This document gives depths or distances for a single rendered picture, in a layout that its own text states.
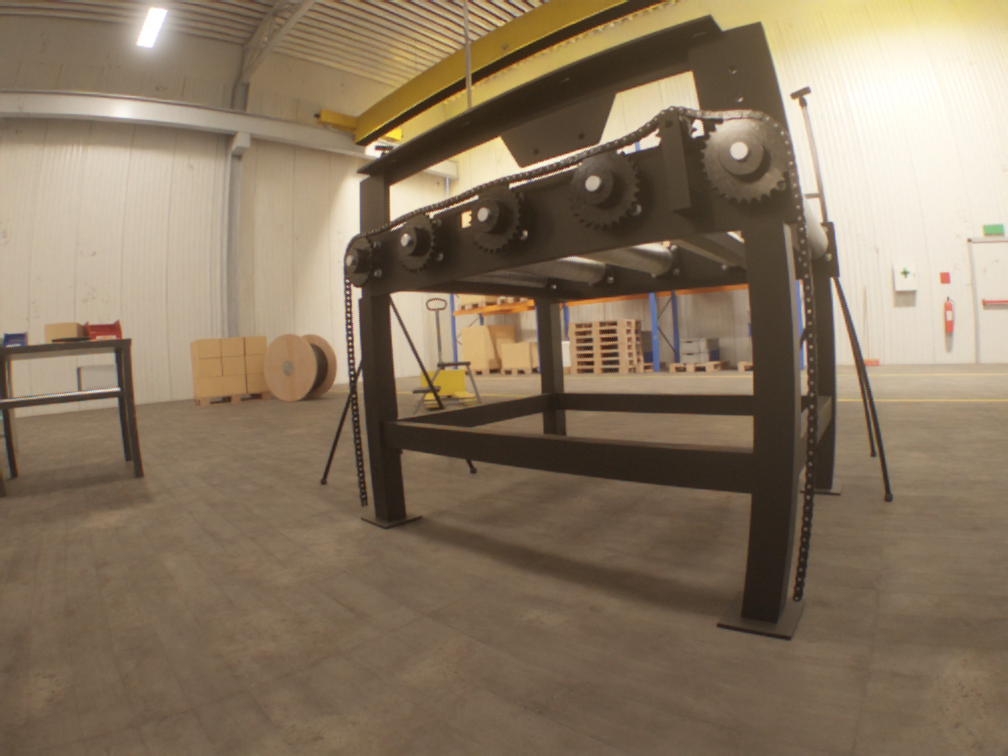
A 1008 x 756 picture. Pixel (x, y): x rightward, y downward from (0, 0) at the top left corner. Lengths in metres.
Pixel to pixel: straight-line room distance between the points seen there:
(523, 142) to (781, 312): 0.73
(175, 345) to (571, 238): 10.25
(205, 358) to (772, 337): 7.93
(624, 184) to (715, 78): 0.29
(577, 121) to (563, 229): 0.26
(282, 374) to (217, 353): 1.22
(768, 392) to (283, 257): 11.54
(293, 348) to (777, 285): 7.13
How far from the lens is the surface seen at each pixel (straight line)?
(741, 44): 1.08
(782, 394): 0.90
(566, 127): 1.21
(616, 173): 1.02
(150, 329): 10.93
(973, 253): 10.19
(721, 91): 1.05
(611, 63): 1.17
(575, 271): 1.90
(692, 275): 1.98
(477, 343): 12.02
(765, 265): 0.91
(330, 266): 12.52
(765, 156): 0.91
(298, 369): 7.56
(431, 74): 11.20
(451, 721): 0.82
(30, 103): 11.57
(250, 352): 8.44
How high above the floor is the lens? 0.54
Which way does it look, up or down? 3 degrees down
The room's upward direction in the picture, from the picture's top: 3 degrees counter-clockwise
